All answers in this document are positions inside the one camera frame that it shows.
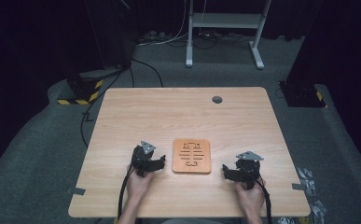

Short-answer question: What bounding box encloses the short black floor cable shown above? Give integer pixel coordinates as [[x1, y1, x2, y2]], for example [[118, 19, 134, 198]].
[[130, 57, 164, 89]]

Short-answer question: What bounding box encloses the person's left hand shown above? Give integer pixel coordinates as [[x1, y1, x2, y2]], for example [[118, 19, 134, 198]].
[[126, 164, 155, 201]]

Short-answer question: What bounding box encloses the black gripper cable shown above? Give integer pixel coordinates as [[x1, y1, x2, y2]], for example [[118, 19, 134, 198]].
[[117, 165, 136, 221], [254, 177, 273, 224]]

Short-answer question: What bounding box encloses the crumpled clear plastic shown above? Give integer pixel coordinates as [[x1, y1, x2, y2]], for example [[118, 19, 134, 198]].
[[296, 166, 317, 197], [311, 199, 328, 224]]

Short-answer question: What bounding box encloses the white floor cable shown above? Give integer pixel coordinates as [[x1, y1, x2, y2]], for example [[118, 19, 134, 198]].
[[135, 0, 190, 49]]

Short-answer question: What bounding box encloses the person's right hand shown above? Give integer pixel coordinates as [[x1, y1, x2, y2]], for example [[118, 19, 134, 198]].
[[235, 176, 267, 217]]

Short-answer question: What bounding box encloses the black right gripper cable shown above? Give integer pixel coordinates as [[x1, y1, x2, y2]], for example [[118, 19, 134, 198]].
[[254, 177, 273, 224]]

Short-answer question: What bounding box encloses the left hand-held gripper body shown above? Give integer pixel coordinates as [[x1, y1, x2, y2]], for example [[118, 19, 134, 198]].
[[131, 140, 158, 178]]

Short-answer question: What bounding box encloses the carved wooden coaster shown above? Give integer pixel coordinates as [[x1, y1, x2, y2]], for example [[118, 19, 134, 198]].
[[172, 138, 212, 175]]

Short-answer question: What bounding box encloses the white metal stand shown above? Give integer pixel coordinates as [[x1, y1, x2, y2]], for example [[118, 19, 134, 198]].
[[185, 0, 273, 70]]

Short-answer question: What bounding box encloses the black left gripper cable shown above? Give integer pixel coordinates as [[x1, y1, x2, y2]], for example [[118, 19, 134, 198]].
[[117, 165, 136, 221]]

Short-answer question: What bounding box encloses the person's lap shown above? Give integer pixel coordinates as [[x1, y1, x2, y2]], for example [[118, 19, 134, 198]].
[[160, 217, 223, 224]]

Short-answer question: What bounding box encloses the black cable tangle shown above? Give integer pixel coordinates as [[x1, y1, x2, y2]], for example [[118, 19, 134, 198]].
[[192, 30, 220, 50]]

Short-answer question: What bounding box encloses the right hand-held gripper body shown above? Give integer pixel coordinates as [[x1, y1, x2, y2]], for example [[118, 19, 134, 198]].
[[233, 150, 265, 190]]

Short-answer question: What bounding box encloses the black stand base striped edge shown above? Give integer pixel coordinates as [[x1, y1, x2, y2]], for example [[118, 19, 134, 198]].
[[57, 69, 105, 106]]

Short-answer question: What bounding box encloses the long black floor cable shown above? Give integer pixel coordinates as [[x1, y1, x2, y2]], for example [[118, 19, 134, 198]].
[[80, 66, 127, 149]]

